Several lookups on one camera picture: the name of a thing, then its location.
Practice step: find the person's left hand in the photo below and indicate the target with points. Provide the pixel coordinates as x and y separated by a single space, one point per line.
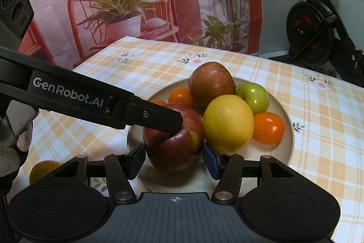
11 157

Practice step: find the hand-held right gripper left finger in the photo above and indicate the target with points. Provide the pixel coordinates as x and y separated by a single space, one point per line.
136 160

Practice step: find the yellow lemon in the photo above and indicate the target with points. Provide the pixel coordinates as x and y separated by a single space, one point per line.
42 170

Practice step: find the orange mandarin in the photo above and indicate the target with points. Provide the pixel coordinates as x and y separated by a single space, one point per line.
268 129
157 102
180 96

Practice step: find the dull reddish-brown apple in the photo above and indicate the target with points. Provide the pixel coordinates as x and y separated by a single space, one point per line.
212 83

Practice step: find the beige plate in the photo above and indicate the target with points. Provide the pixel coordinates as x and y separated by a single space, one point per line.
281 143

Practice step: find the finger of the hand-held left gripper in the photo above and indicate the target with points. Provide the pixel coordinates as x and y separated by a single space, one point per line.
159 119

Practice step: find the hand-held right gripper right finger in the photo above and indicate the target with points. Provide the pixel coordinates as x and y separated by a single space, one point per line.
212 163

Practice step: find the large round yellow citrus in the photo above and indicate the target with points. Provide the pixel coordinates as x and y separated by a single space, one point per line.
229 123

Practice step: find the green apple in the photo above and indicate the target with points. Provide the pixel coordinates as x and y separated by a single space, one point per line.
253 97

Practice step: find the black exercise bike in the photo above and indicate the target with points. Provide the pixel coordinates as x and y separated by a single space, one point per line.
307 29

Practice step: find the shiny red apple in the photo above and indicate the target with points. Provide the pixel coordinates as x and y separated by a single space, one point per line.
173 152

